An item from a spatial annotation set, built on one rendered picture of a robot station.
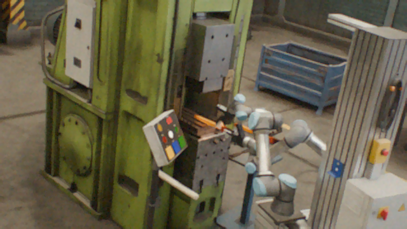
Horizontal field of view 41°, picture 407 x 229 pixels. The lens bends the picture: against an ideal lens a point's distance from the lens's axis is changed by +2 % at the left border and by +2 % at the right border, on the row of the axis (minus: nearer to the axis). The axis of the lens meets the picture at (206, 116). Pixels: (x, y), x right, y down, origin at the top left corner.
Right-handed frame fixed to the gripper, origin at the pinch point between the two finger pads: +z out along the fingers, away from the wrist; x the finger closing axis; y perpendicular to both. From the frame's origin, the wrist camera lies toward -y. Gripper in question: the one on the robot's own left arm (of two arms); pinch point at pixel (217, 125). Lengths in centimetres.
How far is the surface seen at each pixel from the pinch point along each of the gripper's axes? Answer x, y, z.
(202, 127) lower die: -7.5, -5.2, 6.5
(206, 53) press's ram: -14, -34, -45
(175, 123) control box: -45.2, -4.7, -10.7
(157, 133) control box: -70, 4, -17
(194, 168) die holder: -16.0, 14.0, 30.4
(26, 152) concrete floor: -45, -130, 189
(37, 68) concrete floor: 94, -335, 304
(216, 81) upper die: 1.0, -22.6, -24.6
